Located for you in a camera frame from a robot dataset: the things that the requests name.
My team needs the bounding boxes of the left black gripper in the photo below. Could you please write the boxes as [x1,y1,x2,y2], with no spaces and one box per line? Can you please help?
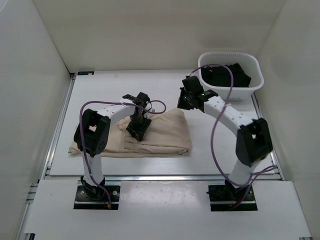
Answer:
[126,113,152,140]

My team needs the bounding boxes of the beige trousers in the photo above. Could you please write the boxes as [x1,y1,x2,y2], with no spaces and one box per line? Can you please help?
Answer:
[67,108,193,159]

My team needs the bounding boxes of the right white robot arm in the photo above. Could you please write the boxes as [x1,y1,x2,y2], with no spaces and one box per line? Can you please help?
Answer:
[177,87,273,201]

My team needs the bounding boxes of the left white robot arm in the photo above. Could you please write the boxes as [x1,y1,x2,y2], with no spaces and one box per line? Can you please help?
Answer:
[73,92,152,200]

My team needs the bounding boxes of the black folded trousers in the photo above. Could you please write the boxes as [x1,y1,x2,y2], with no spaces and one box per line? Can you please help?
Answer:
[201,63,251,88]

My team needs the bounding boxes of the white plastic basket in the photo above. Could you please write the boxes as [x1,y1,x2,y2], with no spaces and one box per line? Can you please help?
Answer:
[198,51,264,101]

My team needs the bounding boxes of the small blue label sticker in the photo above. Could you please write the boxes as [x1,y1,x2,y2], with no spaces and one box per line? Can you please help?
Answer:
[77,71,95,76]

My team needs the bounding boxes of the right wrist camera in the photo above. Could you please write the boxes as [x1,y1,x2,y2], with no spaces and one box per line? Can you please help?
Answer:
[182,76,204,96]

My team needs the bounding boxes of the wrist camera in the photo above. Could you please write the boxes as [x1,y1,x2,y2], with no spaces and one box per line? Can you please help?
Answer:
[182,76,204,96]
[134,92,152,111]

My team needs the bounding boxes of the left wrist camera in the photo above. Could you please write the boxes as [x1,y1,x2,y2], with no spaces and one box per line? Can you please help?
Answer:
[134,92,152,111]

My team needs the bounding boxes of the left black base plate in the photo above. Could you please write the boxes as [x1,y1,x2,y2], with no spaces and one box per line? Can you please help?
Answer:
[73,185,121,210]

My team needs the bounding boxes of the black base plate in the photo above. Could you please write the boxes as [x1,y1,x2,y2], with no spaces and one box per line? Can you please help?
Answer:
[206,184,258,212]
[73,185,121,210]

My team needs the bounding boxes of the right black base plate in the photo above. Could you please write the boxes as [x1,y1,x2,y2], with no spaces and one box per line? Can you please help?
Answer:
[206,184,258,212]

